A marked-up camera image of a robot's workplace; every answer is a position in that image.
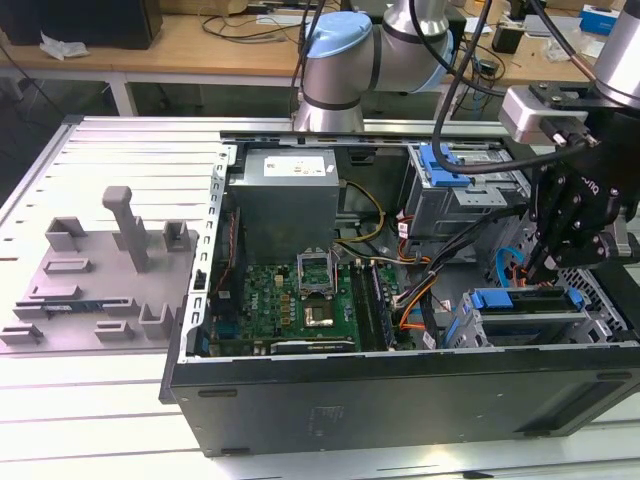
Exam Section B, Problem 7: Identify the metal socket cover frame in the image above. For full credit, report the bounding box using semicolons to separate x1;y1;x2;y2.
296;246;335;297

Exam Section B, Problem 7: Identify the red black twisted wire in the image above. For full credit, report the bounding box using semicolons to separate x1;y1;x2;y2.
221;213;240;294

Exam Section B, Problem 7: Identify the blue cardboard box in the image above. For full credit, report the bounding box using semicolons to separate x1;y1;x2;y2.
579;3;622;37

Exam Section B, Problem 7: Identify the silver optical drive cage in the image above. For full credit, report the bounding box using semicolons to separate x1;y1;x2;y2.
402;144;531;256

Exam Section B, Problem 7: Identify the silver disk bay cage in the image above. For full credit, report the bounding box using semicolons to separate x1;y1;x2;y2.
442;287;629;349

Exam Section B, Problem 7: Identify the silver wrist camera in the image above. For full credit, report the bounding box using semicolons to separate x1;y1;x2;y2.
499;84;591;147

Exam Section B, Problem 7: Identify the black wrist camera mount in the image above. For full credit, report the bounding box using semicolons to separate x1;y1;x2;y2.
597;209;640;262

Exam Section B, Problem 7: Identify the black cable bundle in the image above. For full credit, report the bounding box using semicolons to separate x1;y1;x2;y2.
419;202;531;349

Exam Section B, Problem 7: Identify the yellow wire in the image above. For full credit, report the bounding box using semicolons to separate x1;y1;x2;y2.
333;180;387;246

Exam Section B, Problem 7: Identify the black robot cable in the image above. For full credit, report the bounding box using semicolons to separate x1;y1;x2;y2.
430;0;601;176

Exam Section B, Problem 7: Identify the orange power wire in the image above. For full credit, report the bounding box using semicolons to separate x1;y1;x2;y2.
509;264;539;290

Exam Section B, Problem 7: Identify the clear plastic bag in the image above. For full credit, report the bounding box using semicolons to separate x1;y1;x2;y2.
544;37;586;64

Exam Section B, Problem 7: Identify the crumpled white paper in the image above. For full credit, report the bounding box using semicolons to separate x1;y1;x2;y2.
39;30;90;62

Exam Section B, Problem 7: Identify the CPU socket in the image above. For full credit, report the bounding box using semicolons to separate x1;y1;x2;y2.
298;295;337;332

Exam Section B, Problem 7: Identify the RAM stick with chips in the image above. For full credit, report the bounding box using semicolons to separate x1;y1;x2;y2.
368;260;397;349

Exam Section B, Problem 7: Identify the black open PC case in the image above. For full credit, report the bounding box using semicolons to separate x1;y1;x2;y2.
158;122;640;459

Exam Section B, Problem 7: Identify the small black cube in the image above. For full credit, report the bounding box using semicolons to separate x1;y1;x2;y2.
492;24;524;54

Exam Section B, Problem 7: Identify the silver power supply unit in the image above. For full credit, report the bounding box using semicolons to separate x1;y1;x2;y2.
227;148;346;251

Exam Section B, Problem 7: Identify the black graphics card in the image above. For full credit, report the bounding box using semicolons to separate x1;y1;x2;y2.
269;339;359;357

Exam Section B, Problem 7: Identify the orange flat cable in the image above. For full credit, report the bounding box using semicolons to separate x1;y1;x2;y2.
399;309;427;332

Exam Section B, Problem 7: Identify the blue data wire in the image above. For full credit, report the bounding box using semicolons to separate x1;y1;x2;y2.
493;246;527;290

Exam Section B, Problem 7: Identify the green motherboard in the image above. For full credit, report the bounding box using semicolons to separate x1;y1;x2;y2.
239;259;416;351

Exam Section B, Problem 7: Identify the wooden desk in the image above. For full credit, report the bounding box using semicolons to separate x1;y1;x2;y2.
0;9;601;124

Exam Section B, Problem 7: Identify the hard disk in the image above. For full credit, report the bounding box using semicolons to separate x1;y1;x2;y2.
446;287;586;349

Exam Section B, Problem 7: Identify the grey flat box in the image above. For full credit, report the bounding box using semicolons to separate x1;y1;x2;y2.
522;13;584;37

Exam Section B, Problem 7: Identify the blue plastic drive clip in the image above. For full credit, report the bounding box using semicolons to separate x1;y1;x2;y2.
418;143;475;189

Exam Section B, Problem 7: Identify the black case fan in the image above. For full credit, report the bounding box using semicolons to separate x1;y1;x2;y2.
209;207;247;321

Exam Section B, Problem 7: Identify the grey parts rack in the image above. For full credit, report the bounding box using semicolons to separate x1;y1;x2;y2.
0;184;201;356

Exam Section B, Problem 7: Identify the large black box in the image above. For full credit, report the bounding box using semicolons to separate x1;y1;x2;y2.
0;0;164;51

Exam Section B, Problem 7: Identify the blue-black spare RAM stick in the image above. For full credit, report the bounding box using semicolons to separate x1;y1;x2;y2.
17;298;129;314

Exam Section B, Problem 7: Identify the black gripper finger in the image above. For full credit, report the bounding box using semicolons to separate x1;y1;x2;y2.
524;167;569;281
537;199;619;284

